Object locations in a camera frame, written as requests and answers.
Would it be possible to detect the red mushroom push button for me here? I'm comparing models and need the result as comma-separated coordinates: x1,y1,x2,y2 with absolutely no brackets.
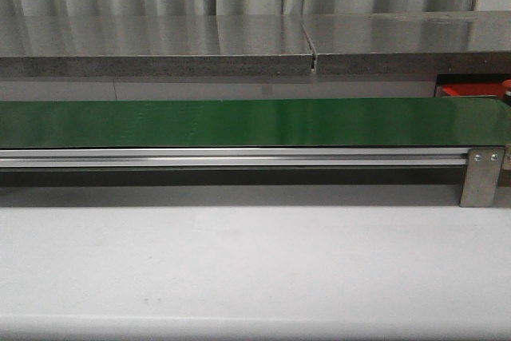
502,79,511,105

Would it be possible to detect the grey stone counter slab left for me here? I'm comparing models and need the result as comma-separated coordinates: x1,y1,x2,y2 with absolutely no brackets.
1,15,313,77

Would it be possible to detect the grey stone counter slab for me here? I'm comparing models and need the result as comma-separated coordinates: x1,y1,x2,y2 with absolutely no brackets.
303,11,510,75
1,15,313,77

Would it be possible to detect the green conveyor belt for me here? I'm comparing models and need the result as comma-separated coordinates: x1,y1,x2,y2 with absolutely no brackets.
1,97,510,149

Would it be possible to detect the grey stone counter slab right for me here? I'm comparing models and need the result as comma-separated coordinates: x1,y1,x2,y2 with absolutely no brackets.
303,11,510,75

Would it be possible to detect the red plastic tray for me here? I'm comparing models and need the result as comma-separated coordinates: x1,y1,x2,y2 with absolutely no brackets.
439,83,507,98

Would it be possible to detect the aluminium conveyor side rail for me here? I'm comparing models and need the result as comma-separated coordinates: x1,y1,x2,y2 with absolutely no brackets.
1,147,469,169

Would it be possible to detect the steel conveyor support bracket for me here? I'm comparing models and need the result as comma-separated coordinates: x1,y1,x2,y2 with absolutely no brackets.
460,147,505,208

